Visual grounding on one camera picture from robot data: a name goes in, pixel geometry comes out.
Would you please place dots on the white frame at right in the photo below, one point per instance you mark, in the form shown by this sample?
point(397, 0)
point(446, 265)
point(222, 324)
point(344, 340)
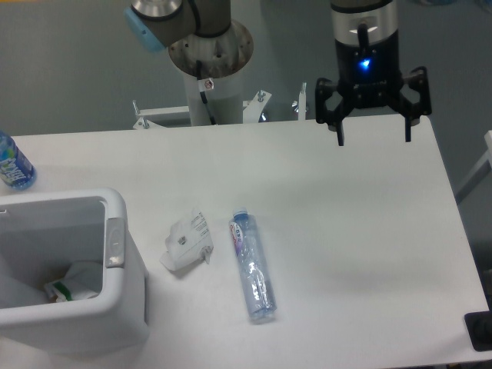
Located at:
point(476, 174)

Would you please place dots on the green white trash wrapper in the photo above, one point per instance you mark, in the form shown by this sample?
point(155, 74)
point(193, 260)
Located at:
point(82, 281)

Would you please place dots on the black clamp at table edge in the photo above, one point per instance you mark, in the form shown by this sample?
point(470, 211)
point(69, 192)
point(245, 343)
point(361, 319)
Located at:
point(479, 329)

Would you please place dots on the clear plastic water bottle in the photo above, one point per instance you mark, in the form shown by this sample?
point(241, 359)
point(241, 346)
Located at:
point(252, 265)

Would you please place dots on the white paper packet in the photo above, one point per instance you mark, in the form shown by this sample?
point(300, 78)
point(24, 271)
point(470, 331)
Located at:
point(189, 242)

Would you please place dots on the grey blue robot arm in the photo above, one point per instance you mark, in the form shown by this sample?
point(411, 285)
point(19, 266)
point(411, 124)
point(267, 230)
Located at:
point(159, 24)

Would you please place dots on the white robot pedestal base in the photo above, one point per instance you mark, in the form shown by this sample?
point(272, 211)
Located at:
point(212, 70)

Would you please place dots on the white plastic trash can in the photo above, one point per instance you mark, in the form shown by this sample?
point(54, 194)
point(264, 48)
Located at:
point(42, 235)

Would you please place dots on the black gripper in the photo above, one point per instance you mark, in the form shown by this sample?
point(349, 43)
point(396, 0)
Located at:
point(365, 82)

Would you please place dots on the blue labelled water bottle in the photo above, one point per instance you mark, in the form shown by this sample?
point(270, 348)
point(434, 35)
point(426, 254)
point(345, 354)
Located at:
point(17, 172)

